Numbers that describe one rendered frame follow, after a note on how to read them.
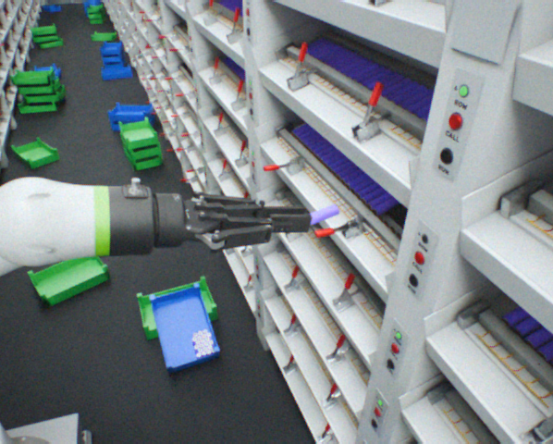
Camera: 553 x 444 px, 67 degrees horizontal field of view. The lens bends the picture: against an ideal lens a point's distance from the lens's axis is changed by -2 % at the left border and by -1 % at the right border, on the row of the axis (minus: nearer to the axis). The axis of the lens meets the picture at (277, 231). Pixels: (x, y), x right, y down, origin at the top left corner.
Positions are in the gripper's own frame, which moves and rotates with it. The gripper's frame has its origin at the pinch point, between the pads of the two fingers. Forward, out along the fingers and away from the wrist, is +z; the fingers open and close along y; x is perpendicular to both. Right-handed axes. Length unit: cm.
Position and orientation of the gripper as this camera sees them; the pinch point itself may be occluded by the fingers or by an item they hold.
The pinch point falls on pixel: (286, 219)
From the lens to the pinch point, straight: 66.3
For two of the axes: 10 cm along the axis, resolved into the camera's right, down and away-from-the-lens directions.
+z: 9.1, -0.2, 4.2
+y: -3.5, -5.7, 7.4
